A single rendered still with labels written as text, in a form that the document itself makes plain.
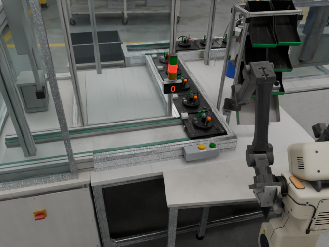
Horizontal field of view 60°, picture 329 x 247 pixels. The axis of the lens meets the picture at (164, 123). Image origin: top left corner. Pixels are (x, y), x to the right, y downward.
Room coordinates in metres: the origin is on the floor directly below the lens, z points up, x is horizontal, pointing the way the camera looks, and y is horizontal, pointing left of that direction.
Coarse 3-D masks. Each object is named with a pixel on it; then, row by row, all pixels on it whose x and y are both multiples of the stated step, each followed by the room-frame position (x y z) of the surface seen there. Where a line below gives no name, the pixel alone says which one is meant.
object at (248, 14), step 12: (252, 12) 1.62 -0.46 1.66; (264, 12) 1.63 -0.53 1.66; (276, 12) 1.64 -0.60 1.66; (288, 12) 1.66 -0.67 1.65; (300, 12) 1.68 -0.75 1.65; (228, 36) 1.78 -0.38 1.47; (228, 48) 1.77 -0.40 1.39; (240, 48) 1.60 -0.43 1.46; (240, 60) 1.60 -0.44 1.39; (228, 120) 1.61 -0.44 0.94
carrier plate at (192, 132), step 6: (192, 114) 1.62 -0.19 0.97; (186, 120) 1.55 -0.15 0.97; (216, 120) 1.56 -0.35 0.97; (186, 126) 1.48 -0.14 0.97; (192, 126) 1.48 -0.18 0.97; (216, 126) 1.49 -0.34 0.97; (222, 126) 1.49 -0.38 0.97; (192, 132) 1.42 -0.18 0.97; (198, 132) 1.42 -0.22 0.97; (204, 132) 1.43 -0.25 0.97; (210, 132) 1.43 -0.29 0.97; (216, 132) 1.43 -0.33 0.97; (222, 132) 1.43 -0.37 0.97; (192, 138) 1.38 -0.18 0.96; (198, 138) 1.39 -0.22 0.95
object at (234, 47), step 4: (236, 28) 2.44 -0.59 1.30; (240, 28) 2.42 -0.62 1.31; (236, 32) 2.40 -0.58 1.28; (232, 40) 2.43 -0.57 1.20; (232, 44) 2.42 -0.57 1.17; (236, 44) 2.39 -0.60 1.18; (232, 48) 2.41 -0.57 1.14; (236, 48) 2.39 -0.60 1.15; (232, 52) 2.41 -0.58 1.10; (236, 52) 2.38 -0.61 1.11; (232, 56) 2.40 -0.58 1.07
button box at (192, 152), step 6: (204, 144) 1.32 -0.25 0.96; (216, 144) 1.33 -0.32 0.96; (186, 150) 1.26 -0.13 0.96; (192, 150) 1.26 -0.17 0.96; (198, 150) 1.26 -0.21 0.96; (204, 150) 1.27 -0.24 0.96; (210, 150) 1.27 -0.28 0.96; (216, 150) 1.28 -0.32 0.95; (186, 156) 1.23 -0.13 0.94; (192, 156) 1.24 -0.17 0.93; (198, 156) 1.25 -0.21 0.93; (204, 156) 1.26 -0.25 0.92; (210, 156) 1.27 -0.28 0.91
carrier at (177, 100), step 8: (176, 96) 1.82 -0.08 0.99; (184, 96) 1.86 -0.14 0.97; (192, 96) 1.76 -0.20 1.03; (200, 96) 1.87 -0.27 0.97; (176, 104) 1.74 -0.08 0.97; (184, 104) 1.72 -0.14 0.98; (192, 104) 1.71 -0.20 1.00; (200, 104) 1.75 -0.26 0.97; (208, 104) 1.75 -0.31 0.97; (184, 112) 1.64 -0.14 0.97; (192, 112) 1.65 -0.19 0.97
